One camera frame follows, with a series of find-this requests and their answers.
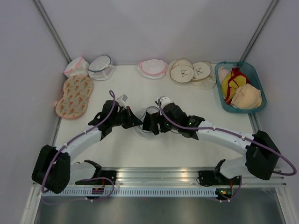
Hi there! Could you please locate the pink-trimmed crumpled mesh bag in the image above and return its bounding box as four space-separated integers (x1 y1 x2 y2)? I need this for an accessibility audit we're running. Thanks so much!
63 56 89 78

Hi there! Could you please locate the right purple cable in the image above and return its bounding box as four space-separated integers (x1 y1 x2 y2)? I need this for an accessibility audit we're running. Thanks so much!
157 99 297 203

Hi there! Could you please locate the beige bra-print laundry bag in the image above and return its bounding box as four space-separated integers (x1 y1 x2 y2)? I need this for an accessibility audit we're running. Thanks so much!
166 59 194 83

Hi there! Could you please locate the aluminium frame post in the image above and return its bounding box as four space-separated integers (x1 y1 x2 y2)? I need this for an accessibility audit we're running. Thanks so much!
32 0 71 63
239 0 280 62

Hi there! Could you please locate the teal plastic basket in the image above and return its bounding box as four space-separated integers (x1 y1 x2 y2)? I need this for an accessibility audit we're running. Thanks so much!
214 61 267 114

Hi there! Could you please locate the blue-trimmed cylindrical mesh bag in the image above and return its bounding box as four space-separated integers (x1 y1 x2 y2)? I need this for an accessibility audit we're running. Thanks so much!
87 55 114 81

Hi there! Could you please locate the floral beige laundry bag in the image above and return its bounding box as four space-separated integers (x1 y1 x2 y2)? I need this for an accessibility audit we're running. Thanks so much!
55 75 94 119

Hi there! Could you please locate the pale pink bra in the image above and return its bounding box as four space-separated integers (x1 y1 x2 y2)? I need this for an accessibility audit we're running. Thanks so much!
218 67 231 84

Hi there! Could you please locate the red bra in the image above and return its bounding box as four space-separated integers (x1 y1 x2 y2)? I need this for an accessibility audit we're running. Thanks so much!
224 67 252 105

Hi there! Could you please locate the left aluminium frame post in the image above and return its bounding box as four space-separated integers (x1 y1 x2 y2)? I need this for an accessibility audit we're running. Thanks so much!
32 0 71 63

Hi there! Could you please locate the blue-trimmed white mesh laundry bag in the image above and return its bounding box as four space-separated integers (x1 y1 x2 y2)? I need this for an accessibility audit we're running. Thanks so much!
133 106 162 140

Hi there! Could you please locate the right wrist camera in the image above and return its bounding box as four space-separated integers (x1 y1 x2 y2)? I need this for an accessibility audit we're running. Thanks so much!
155 96 172 108

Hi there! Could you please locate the pink-trimmed round mesh bag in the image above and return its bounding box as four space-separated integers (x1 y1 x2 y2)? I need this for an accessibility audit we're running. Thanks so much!
137 59 168 79

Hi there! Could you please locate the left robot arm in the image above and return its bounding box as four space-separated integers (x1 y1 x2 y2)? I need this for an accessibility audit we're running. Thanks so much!
31 100 142 194

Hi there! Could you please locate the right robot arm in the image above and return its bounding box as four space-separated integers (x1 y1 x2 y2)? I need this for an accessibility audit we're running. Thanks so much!
142 103 280 184

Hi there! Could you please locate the black bra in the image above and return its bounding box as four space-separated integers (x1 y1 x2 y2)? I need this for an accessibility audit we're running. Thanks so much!
142 112 152 132

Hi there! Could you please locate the right side aluminium rail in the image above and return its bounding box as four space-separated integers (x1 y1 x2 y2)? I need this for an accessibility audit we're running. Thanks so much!
248 113 273 168

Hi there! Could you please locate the right aluminium frame post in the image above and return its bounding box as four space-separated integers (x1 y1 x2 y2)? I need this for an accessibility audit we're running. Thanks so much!
239 0 280 62

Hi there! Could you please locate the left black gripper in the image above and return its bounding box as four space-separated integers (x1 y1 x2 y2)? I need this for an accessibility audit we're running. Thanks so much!
111 106 142 129

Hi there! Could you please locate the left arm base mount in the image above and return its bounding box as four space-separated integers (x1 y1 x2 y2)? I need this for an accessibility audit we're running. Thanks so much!
71 160 117 186

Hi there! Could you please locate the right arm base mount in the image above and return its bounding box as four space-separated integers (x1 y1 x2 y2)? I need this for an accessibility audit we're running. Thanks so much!
196 159 241 187

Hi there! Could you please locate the left side aluminium rail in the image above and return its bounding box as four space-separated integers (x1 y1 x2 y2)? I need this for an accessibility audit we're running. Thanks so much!
47 117 62 146

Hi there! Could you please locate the white slotted cable duct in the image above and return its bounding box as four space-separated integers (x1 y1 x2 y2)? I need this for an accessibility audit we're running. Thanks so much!
44 186 217 197

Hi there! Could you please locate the beige peach bra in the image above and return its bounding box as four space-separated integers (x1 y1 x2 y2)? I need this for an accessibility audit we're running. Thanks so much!
232 84 262 109

